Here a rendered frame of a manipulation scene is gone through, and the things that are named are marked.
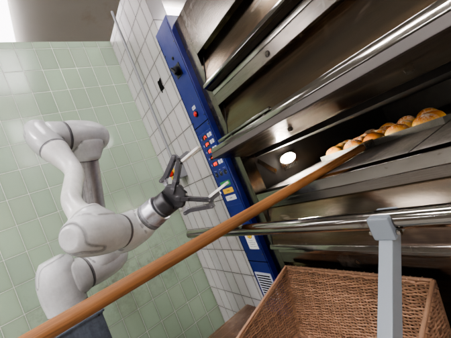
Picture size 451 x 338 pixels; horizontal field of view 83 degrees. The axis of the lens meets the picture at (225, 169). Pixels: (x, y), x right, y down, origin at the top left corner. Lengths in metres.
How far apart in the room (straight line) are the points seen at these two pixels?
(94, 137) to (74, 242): 0.65
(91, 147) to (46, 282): 0.56
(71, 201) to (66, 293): 0.56
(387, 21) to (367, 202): 0.50
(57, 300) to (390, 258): 1.17
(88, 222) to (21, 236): 1.13
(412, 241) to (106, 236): 0.81
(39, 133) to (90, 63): 1.11
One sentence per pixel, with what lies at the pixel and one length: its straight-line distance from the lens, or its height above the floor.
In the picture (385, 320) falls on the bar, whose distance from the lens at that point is 0.43.
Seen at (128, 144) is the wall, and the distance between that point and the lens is 1.95.
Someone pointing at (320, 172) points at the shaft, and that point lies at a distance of 0.95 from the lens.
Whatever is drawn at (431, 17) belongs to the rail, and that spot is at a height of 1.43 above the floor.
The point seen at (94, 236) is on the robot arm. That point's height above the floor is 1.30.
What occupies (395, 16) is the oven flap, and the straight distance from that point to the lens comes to 0.78.
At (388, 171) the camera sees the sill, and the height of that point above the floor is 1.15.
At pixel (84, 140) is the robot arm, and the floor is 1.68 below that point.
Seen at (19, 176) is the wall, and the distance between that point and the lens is 1.86.
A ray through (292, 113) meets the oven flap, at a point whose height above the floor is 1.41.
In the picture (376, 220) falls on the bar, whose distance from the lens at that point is 0.44.
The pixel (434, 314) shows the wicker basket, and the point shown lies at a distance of 0.89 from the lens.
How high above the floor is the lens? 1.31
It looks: 1 degrees up
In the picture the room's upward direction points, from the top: 23 degrees counter-clockwise
